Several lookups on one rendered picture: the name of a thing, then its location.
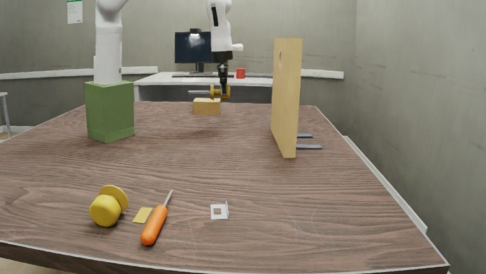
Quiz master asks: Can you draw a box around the tan flat rectangular box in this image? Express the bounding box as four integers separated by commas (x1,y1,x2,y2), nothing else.
193,98,221,115

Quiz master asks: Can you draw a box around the yellow flat rectangular plate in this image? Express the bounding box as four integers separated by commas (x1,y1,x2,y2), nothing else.
133,207,152,224

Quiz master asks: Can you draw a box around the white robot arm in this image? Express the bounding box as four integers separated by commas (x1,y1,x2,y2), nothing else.
94,0,243,85

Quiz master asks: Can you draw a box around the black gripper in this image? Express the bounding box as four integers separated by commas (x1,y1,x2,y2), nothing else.
211,50,232,95

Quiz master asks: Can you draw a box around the orange-handled screwdriver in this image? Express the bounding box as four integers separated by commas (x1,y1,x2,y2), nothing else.
140,190,173,246

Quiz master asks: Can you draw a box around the wooden door panel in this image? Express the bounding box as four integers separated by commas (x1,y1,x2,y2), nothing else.
270,37,303,158

